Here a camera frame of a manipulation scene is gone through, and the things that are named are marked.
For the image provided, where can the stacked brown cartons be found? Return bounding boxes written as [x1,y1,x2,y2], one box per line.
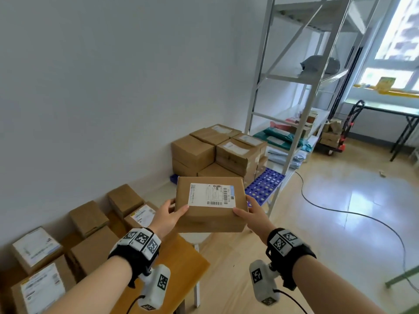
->
[320,118,343,148]

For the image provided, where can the pile of brown cardboard parcels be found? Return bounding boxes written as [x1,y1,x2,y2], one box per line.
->
[0,184,161,314]

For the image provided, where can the person's left hand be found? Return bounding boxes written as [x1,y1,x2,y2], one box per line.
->
[149,198,190,240]

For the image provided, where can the yellow green packet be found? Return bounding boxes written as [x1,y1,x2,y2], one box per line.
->
[376,76,397,94]

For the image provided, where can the black camera cable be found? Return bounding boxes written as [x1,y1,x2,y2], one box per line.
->
[273,289,310,314]
[126,294,146,314]

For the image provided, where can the black wristband with marker tags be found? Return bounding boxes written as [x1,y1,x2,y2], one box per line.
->
[265,228,317,291]
[108,228,162,288]

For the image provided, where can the pink mailer bag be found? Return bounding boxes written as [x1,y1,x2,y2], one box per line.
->
[270,116,300,127]

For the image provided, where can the person's right hand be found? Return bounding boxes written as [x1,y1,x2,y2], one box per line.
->
[233,195,276,246]

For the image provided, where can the green folding table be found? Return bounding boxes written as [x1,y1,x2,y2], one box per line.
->
[343,98,419,162]

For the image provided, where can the black floor cable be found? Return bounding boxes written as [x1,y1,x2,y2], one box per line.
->
[294,171,419,285]

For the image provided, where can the blue perforated plastic pallet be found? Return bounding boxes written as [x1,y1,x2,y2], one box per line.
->
[169,166,285,206]

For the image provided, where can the bright window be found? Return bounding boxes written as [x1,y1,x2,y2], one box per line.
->
[353,0,419,95]

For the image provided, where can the person's left forearm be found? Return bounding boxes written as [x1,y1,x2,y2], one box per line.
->
[45,256,133,314]

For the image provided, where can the taped labelled brown parcel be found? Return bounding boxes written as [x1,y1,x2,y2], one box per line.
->
[208,124,243,138]

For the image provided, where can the white marker-tagged wrist camera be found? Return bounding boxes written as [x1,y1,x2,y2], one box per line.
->
[249,259,282,306]
[137,264,171,311]

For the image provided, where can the green metal frame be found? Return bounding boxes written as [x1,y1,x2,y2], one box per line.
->
[385,264,419,314]

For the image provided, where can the crumpled grey bag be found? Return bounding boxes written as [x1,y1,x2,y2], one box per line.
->
[299,55,341,75]

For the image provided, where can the wide plain brown parcel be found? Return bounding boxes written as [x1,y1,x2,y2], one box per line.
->
[189,127,231,146]

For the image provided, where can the orange wooden table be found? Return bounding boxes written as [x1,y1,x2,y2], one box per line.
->
[111,233,210,314]

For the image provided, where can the cardboard parcel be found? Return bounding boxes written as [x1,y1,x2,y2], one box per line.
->
[174,176,249,233]
[216,138,261,177]

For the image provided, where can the grey metal shelf rack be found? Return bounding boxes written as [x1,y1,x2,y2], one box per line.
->
[244,0,382,216]

